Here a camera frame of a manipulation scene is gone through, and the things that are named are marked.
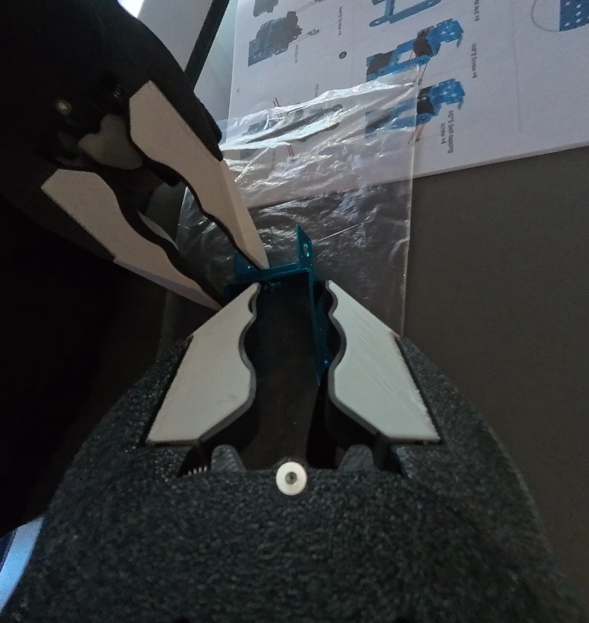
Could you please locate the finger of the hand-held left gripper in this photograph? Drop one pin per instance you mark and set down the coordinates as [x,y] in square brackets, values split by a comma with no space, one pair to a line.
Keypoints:
[187,146]
[124,233]

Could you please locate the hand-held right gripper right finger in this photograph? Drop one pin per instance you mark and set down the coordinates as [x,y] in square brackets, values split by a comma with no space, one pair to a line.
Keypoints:
[382,384]

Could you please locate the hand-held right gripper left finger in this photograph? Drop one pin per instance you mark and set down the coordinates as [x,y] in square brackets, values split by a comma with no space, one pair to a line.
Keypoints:
[202,389]

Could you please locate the blue metal bracket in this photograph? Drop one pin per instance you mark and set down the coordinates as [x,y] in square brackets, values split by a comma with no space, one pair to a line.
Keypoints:
[304,253]

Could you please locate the grey desk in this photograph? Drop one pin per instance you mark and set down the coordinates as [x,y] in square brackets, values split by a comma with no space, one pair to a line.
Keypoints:
[508,340]

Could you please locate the black bar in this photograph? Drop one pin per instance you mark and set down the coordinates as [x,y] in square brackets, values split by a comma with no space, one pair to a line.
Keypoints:
[207,39]

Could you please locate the clear plastic bag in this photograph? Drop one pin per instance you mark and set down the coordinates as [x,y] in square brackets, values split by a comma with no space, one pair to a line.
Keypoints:
[362,233]

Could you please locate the white instruction manual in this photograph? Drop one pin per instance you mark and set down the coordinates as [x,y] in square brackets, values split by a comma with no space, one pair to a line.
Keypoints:
[518,121]

